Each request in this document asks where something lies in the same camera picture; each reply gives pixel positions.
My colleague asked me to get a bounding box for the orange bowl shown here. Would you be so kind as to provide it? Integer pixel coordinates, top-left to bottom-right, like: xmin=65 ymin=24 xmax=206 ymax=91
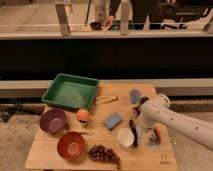
xmin=57 ymin=131 xmax=86 ymax=160

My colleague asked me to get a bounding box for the bunch of dark grapes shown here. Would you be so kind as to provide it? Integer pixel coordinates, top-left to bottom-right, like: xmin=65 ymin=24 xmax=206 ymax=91
xmin=88 ymin=144 xmax=121 ymax=169

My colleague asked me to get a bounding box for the blue sponge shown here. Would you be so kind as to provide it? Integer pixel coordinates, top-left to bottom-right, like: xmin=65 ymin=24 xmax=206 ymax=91
xmin=103 ymin=113 xmax=123 ymax=130

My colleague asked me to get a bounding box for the silver spoon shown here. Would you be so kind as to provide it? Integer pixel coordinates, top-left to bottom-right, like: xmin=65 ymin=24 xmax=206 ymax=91
xmin=79 ymin=132 xmax=94 ymax=135

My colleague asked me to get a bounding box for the black handled brush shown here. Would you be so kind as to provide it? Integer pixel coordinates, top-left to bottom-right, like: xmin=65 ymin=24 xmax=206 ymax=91
xmin=129 ymin=105 xmax=142 ymax=148

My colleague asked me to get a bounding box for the wooden board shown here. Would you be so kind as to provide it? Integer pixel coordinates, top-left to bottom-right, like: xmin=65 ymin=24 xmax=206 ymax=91
xmin=25 ymin=82 xmax=178 ymax=171

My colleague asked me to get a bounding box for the distant dark red bowl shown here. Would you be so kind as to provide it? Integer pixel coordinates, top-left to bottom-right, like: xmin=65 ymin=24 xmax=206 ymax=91
xmin=90 ymin=22 xmax=102 ymax=31

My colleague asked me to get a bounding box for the white cup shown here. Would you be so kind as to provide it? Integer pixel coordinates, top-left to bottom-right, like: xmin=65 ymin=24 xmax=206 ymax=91
xmin=117 ymin=128 xmax=134 ymax=147

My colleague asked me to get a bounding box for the gold spoon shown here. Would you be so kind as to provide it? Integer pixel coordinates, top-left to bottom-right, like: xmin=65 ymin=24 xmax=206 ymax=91
xmin=95 ymin=96 xmax=118 ymax=104

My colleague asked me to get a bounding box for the blue round object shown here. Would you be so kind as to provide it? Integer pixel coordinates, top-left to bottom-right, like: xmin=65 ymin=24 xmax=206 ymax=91
xmin=129 ymin=89 xmax=141 ymax=104

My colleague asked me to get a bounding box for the black rectangular block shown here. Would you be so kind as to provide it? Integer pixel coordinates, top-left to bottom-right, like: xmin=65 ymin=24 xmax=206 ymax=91
xmin=140 ymin=97 xmax=149 ymax=104

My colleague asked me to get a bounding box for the purple bowl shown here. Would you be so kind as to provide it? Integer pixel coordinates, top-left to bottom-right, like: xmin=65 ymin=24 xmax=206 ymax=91
xmin=39 ymin=108 xmax=67 ymax=134

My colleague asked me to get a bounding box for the orange fruit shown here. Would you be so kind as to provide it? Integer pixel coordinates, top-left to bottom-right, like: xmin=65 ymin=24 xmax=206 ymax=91
xmin=76 ymin=109 xmax=90 ymax=123

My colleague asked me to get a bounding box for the distant green tray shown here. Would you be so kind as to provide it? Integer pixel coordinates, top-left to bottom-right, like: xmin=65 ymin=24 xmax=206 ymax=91
xmin=109 ymin=20 xmax=135 ymax=30

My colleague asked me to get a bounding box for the orange carrot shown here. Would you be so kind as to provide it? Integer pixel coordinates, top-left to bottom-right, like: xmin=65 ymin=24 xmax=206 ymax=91
xmin=154 ymin=127 xmax=161 ymax=144

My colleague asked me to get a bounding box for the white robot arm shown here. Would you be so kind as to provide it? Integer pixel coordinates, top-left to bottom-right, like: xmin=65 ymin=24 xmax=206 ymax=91
xmin=139 ymin=94 xmax=213 ymax=151

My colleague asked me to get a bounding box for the person in background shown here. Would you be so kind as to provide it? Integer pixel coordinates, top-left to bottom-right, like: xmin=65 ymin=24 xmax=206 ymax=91
xmin=103 ymin=0 xmax=181 ymax=30

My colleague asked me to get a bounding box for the green plastic tray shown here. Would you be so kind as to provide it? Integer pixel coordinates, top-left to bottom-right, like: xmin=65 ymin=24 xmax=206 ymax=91
xmin=42 ymin=74 xmax=99 ymax=110

